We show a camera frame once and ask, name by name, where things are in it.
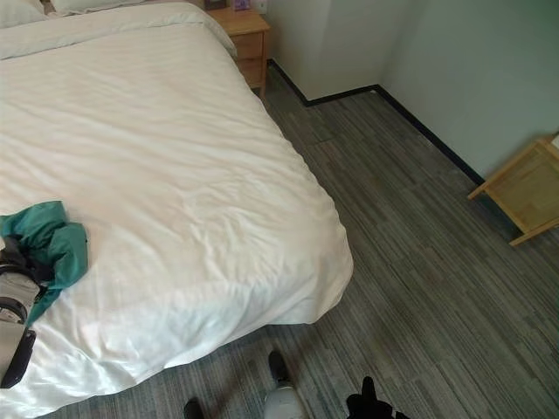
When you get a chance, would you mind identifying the wooden nightstand with drawers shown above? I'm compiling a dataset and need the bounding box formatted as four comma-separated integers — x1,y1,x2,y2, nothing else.
204,6,273,100

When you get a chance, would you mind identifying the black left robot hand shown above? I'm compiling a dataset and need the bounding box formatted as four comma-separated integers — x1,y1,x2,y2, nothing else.
0,235,50,288

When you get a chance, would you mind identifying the black baseboard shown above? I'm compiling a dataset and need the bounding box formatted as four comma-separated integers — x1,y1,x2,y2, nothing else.
266,58,487,185

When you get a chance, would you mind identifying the white striped duvet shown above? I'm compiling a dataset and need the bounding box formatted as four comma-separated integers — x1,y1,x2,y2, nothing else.
0,3,355,419

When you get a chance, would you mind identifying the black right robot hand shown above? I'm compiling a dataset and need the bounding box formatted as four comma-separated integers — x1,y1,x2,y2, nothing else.
346,375,397,419

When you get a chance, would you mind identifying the robot left dark foot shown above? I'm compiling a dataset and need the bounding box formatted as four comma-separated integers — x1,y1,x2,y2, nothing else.
183,396,206,419

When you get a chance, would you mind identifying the light wooden side table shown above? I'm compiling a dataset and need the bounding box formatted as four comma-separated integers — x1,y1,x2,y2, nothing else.
467,134,559,248

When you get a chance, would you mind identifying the white pillow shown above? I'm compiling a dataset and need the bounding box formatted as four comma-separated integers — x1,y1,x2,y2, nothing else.
0,0,48,30
50,0,152,15

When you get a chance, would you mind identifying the teal green garment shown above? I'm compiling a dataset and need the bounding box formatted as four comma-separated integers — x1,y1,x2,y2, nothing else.
0,200,89,327

